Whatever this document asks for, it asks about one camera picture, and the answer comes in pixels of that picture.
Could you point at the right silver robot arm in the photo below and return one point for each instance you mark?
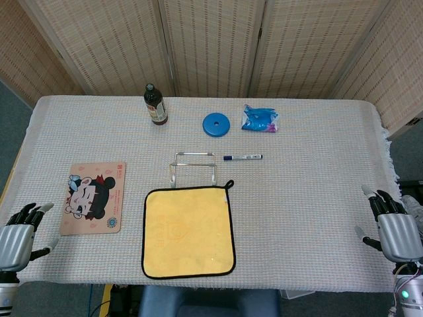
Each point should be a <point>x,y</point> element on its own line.
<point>408,294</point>

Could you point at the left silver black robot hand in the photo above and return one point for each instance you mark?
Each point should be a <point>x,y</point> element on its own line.
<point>15,241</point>

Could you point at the bamboo folding screen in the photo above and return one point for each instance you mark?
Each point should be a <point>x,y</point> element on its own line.
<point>215,43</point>

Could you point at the blue plastic packet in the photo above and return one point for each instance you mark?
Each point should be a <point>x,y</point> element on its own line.
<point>257,119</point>

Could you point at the blue capped marker pen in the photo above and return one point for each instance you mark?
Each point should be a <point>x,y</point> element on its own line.
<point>244,157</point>

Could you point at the dark sauce bottle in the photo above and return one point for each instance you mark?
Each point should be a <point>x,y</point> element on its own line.
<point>157,105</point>

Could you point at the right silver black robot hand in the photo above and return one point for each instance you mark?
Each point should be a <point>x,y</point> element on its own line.
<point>400,236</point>

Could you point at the yellow and black towel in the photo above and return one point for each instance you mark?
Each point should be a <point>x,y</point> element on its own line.
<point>188,231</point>

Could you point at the blue round disc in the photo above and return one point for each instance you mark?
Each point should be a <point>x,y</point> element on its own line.
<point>211,127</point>

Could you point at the white woven tablecloth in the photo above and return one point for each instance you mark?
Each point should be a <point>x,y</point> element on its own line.
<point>297,198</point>

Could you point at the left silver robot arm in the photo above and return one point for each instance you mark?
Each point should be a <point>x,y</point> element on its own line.
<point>6,294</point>

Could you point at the cartoon print mouse pad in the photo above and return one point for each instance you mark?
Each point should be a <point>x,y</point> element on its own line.
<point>92,198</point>

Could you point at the blue padded seat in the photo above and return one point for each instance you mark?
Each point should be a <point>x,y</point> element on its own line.
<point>208,302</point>

